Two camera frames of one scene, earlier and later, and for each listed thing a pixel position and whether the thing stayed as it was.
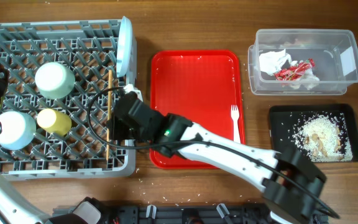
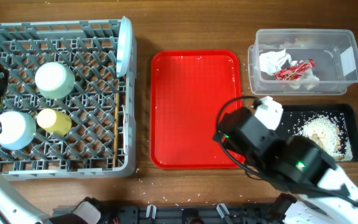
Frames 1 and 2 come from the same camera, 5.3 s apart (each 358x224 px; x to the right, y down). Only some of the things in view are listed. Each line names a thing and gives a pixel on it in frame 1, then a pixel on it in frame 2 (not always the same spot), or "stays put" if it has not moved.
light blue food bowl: x=54 y=81 stays put
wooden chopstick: x=109 y=114 to x=116 y=112
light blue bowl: x=17 y=129 stays put
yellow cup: x=55 y=121 stays put
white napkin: x=270 y=62 stays put
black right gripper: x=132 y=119 to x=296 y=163
